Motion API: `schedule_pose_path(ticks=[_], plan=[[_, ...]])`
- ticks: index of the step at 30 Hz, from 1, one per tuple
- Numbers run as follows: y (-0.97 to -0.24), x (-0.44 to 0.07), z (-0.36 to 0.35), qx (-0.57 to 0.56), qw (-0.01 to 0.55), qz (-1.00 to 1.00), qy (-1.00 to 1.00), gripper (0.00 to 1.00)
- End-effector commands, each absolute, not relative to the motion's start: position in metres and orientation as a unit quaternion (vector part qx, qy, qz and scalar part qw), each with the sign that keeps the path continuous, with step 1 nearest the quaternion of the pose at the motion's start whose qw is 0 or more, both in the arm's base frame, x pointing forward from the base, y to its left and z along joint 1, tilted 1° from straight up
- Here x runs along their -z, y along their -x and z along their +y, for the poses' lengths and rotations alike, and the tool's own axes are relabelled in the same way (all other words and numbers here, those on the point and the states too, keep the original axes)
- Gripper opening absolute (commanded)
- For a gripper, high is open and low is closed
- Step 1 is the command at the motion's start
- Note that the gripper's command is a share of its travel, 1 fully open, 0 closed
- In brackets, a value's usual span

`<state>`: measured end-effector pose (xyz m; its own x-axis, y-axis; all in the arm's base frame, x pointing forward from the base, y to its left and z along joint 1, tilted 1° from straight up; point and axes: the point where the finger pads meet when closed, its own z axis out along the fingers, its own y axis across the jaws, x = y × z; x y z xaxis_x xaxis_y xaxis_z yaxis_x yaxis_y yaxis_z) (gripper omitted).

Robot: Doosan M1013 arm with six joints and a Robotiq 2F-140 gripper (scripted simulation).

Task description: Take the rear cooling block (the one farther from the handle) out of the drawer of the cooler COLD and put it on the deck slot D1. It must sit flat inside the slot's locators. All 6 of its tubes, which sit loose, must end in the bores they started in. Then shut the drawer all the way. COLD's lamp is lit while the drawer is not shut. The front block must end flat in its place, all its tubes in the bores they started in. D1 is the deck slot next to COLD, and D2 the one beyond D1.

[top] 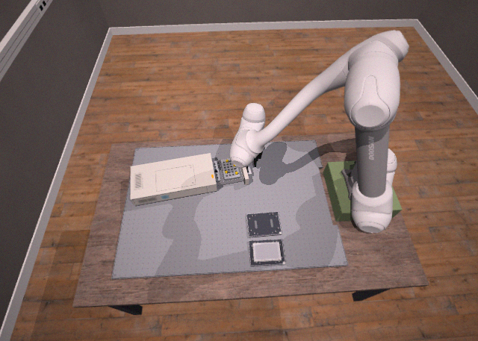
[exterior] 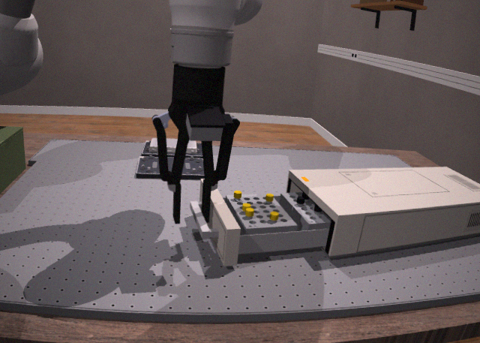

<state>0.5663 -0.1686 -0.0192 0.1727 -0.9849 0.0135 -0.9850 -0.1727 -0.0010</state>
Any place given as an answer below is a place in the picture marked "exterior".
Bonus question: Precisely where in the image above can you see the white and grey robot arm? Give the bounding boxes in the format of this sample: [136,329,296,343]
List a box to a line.
[0,0,263,141]

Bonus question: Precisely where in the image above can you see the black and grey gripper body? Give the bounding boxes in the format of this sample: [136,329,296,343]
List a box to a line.
[168,64,225,133]

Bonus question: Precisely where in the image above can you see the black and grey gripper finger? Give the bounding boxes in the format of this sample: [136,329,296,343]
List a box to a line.
[152,111,190,224]
[201,116,240,223]

